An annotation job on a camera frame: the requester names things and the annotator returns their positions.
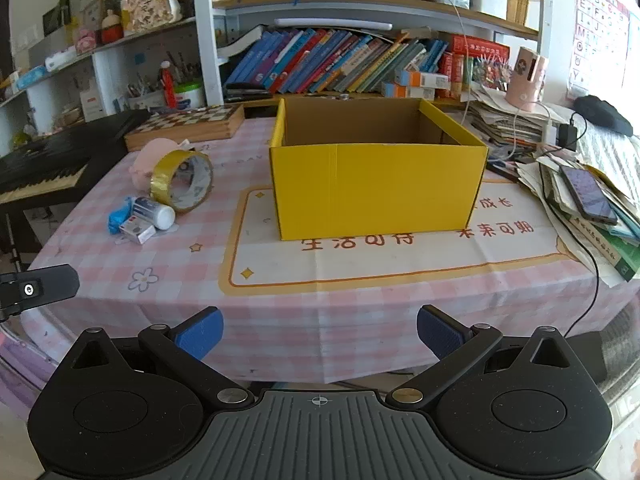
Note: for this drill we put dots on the red and white pen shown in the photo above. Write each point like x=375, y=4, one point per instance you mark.
x=169, y=85

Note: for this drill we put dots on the black keyboard piano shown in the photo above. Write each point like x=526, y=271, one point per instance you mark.
x=60, y=150

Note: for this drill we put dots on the black charger plug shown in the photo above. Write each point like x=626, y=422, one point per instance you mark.
x=567, y=136

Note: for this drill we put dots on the long row of leaning books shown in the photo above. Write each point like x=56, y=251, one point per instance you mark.
x=320, y=60

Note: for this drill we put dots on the yellow cardboard box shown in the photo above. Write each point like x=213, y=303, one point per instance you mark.
x=370, y=190

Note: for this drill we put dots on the white flowered ornament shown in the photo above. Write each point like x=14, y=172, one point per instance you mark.
x=150, y=5

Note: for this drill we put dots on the white side shelf unit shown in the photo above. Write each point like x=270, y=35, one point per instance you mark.
x=107, y=67

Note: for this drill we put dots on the pink checked cloth desktop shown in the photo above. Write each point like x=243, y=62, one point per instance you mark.
x=350, y=320

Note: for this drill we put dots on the pile of books and papers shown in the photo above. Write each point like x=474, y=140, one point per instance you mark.
x=560, y=200

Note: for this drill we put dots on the holder full of pens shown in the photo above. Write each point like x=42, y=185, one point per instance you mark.
x=142, y=100

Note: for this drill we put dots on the stack of loose papers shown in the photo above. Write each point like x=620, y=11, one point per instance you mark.
x=505, y=122

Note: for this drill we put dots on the white jar green lid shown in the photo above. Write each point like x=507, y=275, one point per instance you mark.
x=189, y=95

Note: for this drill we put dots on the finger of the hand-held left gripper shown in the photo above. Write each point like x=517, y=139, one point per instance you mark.
x=45, y=285

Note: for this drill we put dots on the set of red books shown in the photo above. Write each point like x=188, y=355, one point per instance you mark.
x=480, y=47

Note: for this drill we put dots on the alphabet wall poster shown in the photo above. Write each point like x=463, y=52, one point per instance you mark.
x=600, y=30

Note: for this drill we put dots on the gold tape roll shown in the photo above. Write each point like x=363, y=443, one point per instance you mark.
x=162, y=172

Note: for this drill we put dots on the red round pot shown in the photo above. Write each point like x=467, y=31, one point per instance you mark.
x=111, y=30

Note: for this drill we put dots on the pink cup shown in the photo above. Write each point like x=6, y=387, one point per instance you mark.
x=525, y=80

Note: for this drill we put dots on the small white box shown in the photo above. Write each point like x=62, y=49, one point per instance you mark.
x=140, y=232

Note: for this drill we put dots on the blue packet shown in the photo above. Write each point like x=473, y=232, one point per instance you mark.
x=117, y=219

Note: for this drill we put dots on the wooden chessboard box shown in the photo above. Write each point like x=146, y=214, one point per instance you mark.
x=200, y=116

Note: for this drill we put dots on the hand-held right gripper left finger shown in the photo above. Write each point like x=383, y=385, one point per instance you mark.
x=200, y=335

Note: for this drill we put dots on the pink plush toy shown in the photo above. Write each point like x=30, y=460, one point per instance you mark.
x=150, y=152

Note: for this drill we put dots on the dark phone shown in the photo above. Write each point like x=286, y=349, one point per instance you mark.
x=587, y=192

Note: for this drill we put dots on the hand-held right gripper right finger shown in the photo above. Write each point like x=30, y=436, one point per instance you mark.
x=440, y=332

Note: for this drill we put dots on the white blue tube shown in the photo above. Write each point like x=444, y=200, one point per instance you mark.
x=162, y=216

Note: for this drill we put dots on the orange and white carton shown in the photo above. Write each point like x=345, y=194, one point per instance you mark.
x=425, y=79
x=407, y=92

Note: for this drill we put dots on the black hat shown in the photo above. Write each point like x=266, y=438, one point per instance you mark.
x=602, y=115

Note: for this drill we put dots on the white framed wooden bookshelf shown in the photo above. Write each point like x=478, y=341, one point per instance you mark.
x=207, y=60

